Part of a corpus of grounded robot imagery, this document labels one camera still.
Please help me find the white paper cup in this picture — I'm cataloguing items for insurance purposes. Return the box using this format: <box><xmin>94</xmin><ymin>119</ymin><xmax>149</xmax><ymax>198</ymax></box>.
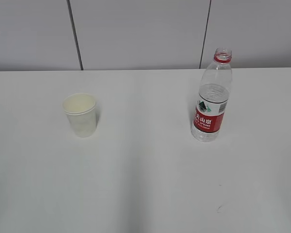
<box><xmin>63</xmin><ymin>93</ymin><xmax>97</xmax><ymax>137</ymax></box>

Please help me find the clear water bottle red label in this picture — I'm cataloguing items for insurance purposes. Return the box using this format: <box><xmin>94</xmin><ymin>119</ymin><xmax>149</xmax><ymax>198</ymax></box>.
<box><xmin>191</xmin><ymin>48</ymin><xmax>232</xmax><ymax>142</ymax></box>

